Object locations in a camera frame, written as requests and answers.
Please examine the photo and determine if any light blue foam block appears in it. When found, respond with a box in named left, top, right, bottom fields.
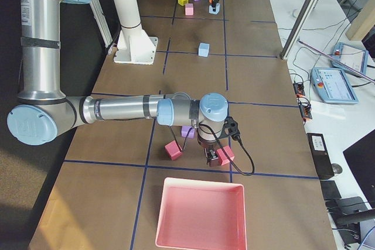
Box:
left=198, top=42, right=210, bottom=57
left=209, top=3, right=220, bottom=15

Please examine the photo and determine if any pink foam block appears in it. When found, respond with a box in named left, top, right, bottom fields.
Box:
left=185, top=3, right=194, bottom=16

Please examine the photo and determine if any purple foam block right side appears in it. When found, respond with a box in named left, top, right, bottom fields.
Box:
left=181, top=126, right=195, bottom=139

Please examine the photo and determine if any dark red foam block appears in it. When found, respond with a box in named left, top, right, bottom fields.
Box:
left=165, top=141, right=183, bottom=160

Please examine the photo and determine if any pink plastic tray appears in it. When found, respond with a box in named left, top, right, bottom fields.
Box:
left=155, top=177, right=247, bottom=249

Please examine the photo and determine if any black power box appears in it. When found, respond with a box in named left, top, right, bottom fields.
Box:
left=306, top=133, right=334, bottom=180

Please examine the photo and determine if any teach pendant near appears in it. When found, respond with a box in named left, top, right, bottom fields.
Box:
left=311, top=67, right=359, bottom=105

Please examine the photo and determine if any teach pendant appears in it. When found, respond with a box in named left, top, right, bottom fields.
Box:
left=311, top=67, right=359, bottom=105
left=331, top=42, right=369, bottom=74

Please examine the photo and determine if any teach pendant far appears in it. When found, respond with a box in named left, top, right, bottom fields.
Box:
left=331, top=42, right=369, bottom=74

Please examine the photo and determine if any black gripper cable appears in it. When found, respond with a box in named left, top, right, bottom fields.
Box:
left=168, top=117, right=255, bottom=176

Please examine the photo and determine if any aluminium frame post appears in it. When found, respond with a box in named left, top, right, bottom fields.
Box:
left=280, top=0, right=318, bottom=60

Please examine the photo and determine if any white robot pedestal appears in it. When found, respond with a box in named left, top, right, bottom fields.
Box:
left=113, top=0, right=158, bottom=65

